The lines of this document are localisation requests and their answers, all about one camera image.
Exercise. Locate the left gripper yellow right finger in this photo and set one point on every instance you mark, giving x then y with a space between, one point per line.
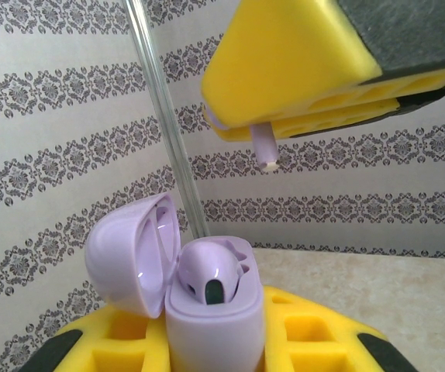
304 341

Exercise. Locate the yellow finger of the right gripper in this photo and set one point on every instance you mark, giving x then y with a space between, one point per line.
323 124
284 58

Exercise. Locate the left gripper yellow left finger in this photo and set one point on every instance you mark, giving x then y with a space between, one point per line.
129 348

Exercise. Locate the purple earbud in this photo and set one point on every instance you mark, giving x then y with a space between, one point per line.
207 263
263 147

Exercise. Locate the purple round charging case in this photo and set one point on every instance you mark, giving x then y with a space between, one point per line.
207 341

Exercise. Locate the aluminium frame post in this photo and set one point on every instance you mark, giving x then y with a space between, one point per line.
168 116

